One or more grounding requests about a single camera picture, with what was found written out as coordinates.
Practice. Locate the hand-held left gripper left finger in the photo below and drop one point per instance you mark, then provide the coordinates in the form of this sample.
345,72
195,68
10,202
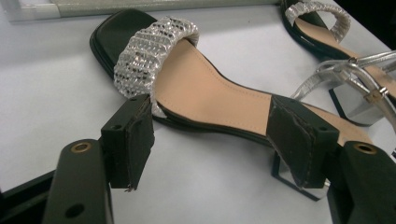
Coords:
129,146

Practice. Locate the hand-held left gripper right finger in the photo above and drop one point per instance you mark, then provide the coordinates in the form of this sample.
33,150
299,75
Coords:
295,140

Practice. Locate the silver two-tier shoe rack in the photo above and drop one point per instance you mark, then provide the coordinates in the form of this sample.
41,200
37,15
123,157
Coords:
124,6

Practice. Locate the light blue table sheet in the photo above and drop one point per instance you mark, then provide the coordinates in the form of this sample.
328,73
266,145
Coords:
56,87

